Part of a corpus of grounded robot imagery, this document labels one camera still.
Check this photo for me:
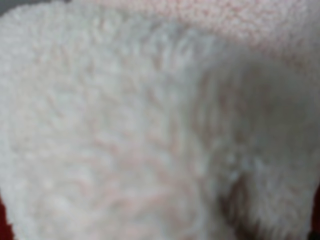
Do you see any pink fluffy towel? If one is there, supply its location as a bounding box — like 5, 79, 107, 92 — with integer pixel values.
0, 1, 320, 240

